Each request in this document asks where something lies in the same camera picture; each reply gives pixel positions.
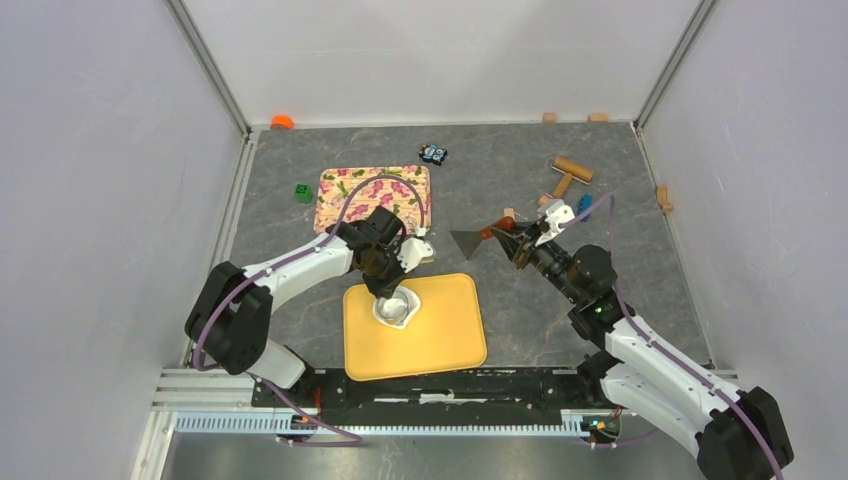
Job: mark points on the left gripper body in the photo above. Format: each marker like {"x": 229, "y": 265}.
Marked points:
{"x": 384, "y": 272}

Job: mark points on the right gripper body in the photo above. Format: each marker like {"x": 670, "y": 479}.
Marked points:
{"x": 547, "y": 257}

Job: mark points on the metal scraper with wooden handle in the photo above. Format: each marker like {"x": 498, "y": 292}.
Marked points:
{"x": 469, "y": 241}

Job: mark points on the white dough ball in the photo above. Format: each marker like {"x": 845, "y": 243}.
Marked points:
{"x": 398, "y": 310}

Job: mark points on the yellow cutting mat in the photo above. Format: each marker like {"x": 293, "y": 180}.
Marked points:
{"x": 445, "y": 334}

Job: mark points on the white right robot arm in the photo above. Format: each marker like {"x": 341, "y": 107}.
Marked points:
{"x": 732, "y": 433}

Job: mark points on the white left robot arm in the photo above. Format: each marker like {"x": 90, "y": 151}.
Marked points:
{"x": 230, "y": 319}

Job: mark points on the floral pattern tray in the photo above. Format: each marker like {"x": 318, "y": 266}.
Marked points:
{"x": 352, "y": 193}

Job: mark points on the blue plastic block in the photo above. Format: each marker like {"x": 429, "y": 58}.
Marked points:
{"x": 584, "y": 207}

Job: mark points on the green plastic block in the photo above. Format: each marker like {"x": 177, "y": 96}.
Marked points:
{"x": 303, "y": 193}

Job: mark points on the black patterned small box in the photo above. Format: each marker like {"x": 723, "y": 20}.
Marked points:
{"x": 432, "y": 154}

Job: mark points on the wooden piece right edge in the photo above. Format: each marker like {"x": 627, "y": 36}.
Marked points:
{"x": 663, "y": 199}

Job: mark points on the orange plastic cap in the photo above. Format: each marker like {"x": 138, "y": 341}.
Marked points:
{"x": 281, "y": 122}

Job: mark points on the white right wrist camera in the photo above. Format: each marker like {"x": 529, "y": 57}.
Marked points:
{"x": 553, "y": 215}

